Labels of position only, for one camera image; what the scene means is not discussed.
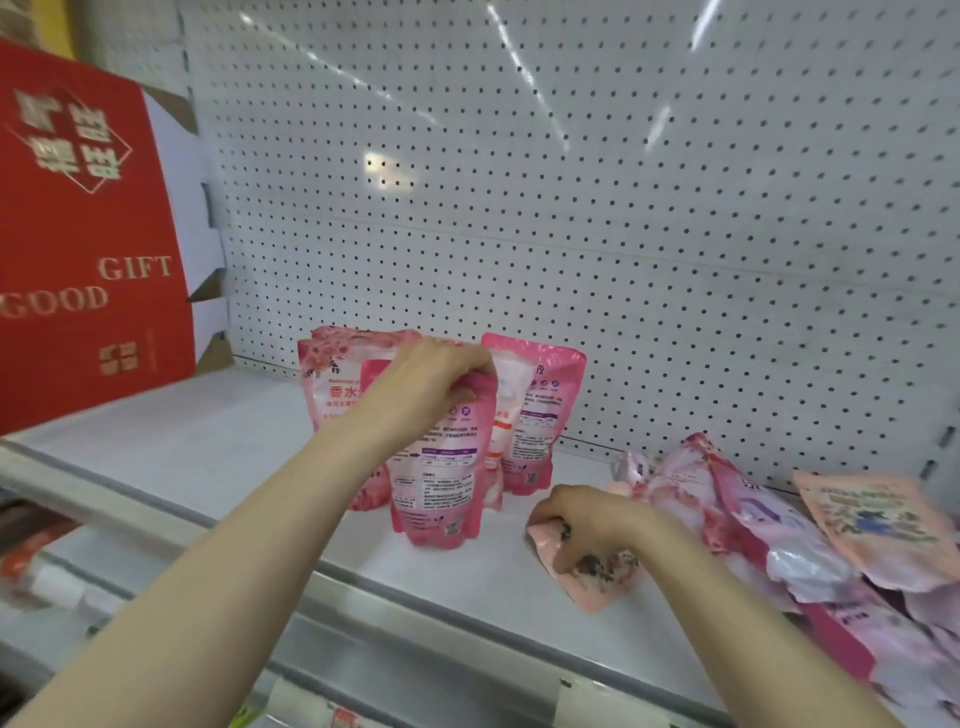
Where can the person's left hand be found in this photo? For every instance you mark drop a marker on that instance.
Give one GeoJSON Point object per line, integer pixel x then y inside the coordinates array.
{"type": "Point", "coordinates": [420, 390]}

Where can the peach floral pouch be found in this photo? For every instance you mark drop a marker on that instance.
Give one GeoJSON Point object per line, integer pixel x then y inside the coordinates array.
{"type": "Point", "coordinates": [592, 589]}

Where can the shelf price tag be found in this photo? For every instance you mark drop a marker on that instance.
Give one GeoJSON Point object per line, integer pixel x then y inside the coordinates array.
{"type": "Point", "coordinates": [307, 705]}

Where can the pink floral refill pouch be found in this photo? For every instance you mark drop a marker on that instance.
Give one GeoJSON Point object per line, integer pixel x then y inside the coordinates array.
{"type": "Point", "coordinates": [334, 405]}

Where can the red gift box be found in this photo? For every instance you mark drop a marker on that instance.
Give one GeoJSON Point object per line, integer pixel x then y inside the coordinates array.
{"type": "Point", "coordinates": [82, 247]}

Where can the pale pink crumpled pouch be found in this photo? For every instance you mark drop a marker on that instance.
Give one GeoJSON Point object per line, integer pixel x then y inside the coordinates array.
{"type": "Point", "coordinates": [900, 645]}

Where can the pink pouch with purple label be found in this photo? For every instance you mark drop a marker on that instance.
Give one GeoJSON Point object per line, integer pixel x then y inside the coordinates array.
{"type": "Point", "coordinates": [544, 420]}

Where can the white metal shelf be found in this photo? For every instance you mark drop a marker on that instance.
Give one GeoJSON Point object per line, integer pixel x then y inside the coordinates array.
{"type": "Point", "coordinates": [247, 465]}

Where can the person's right fingers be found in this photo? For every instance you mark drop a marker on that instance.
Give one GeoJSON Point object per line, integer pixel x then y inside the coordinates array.
{"type": "Point", "coordinates": [555, 525]}

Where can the pink pouch with orange label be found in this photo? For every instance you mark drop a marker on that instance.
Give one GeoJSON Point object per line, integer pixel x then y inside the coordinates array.
{"type": "Point", "coordinates": [496, 435]}

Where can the person's right forearm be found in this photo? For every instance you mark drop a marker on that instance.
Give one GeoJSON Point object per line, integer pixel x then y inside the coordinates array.
{"type": "Point", "coordinates": [742, 637]}

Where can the large pink floral pouch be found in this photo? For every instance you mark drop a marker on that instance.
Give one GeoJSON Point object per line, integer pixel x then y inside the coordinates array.
{"type": "Point", "coordinates": [750, 525]}

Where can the white perforated back panel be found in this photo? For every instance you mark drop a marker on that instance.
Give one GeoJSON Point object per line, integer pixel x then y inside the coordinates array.
{"type": "Point", "coordinates": [570, 187]}

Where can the pink pouch with white panel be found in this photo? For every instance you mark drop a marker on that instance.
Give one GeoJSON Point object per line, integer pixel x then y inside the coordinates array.
{"type": "Point", "coordinates": [442, 480]}

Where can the peach pouch with blue print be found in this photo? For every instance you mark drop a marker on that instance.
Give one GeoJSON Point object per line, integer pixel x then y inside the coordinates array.
{"type": "Point", "coordinates": [877, 525]}

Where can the person's left fingers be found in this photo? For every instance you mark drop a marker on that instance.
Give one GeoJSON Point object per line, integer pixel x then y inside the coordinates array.
{"type": "Point", "coordinates": [474, 365]}

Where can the red packet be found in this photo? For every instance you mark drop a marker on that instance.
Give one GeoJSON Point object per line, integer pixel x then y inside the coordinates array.
{"type": "Point", "coordinates": [30, 551]}

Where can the person's left forearm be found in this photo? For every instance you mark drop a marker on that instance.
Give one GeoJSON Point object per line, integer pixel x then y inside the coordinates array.
{"type": "Point", "coordinates": [225, 570]}

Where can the person's right hand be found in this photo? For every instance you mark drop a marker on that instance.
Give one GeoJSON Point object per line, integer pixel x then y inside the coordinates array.
{"type": "Point", "coordinates": [600, 521]}

